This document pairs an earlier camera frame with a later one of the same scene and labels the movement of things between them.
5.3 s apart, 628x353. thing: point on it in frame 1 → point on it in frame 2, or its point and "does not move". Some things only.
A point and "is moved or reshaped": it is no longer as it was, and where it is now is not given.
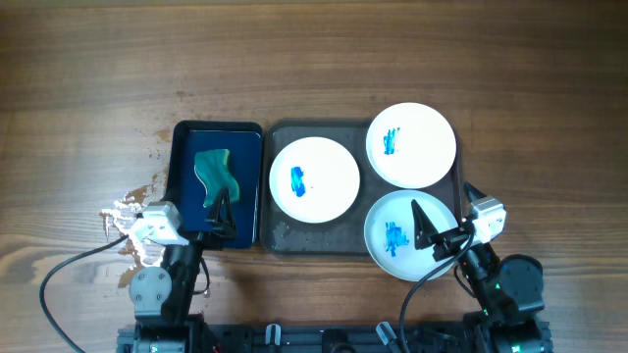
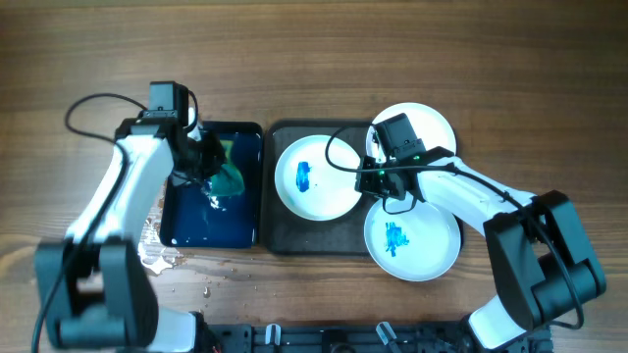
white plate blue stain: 314,179 does not move
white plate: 410,145 does not move
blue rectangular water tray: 186,191 does not move
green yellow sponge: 213,169 is moved or reshaped
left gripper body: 212,240 → 204,161
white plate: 390,232 does not move
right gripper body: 449,242 → 380,183
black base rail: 336,337 does not move
